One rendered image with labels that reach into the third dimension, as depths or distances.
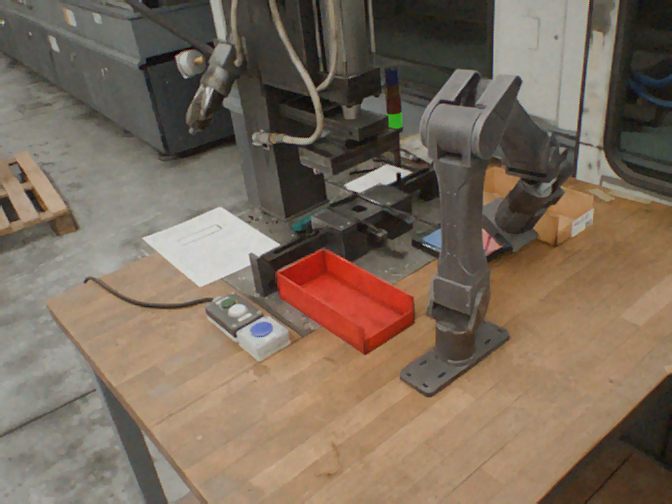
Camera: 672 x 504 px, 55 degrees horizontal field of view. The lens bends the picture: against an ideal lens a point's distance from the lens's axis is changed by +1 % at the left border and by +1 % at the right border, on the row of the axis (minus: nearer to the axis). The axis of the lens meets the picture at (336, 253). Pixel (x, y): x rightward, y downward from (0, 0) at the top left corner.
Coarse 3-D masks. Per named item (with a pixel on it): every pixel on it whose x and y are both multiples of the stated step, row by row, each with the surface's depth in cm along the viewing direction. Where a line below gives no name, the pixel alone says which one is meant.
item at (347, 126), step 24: (312, 120) 130; (336, 120) 124; (360, 120) 123; (384, 120) 123; (312, 144) 126; (336, 144) 125; (360, 144) 124; (384, 144) 127; (312, 168) 125; (336, 168) 121
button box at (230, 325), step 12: (108, 288) 133; (132, 300) 128; (192, 300) 125; (204, 300) 125; (216, 300) 121; (240, 300) 120; (216, 312) 118; (228, 312) 117; (252, 312) 116; (216, 324) 119; (228, 324) 114; (240, 324) 114
